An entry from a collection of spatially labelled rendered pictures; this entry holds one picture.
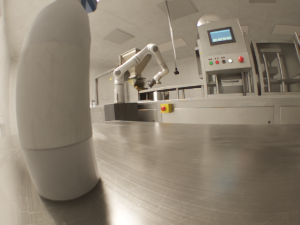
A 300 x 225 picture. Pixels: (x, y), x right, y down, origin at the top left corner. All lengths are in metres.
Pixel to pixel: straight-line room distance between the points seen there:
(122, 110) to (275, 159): 1.02
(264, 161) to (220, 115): 0.75
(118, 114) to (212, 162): 0.94
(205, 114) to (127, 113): 0.63
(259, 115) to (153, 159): 0.82
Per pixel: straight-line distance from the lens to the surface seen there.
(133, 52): 1.67
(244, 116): 0.90
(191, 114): 0.94
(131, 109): 1.10
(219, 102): 0.89
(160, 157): 0.16
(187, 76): 5.35
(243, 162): 0.15
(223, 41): 0.99
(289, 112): 0.99
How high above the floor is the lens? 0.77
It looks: 3 degrees down
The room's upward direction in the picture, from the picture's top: 3 degrees counter-clockwise
